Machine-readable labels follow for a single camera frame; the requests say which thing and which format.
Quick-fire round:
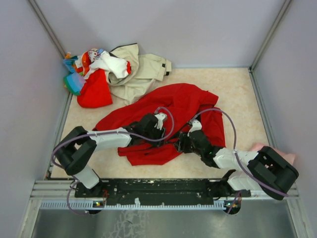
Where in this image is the red zip jacket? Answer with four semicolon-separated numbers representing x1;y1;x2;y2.
94;83;225;166

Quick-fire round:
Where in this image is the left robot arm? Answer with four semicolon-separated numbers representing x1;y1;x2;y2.
53;113;167;197

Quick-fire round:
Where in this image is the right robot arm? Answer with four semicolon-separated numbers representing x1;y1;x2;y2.
174;130;299;200

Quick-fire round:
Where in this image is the beige jacket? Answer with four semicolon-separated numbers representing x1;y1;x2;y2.
108;43;172;105

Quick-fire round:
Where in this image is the red cloth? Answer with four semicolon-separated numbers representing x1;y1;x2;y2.
77;69;112;109

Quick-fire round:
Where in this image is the white printed shirt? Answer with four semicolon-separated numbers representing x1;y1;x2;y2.
73;49;131;79

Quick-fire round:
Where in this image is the colourful striped cloth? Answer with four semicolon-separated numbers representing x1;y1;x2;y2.
62;53;86;96

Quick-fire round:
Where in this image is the pink cloth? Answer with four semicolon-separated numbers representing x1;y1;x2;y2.
249;142;296;165

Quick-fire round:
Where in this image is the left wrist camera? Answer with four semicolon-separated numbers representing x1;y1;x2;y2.
155;113;167;130

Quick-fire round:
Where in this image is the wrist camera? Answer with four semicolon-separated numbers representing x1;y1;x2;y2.
155;113;167;130
188;119;202;136

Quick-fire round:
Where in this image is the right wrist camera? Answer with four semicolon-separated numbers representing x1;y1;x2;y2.
188;119;202;136

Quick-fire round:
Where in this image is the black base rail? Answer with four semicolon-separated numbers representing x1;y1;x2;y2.
75;178;237;206

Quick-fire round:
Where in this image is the aluminium frame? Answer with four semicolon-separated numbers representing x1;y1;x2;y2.
31;0;317;238

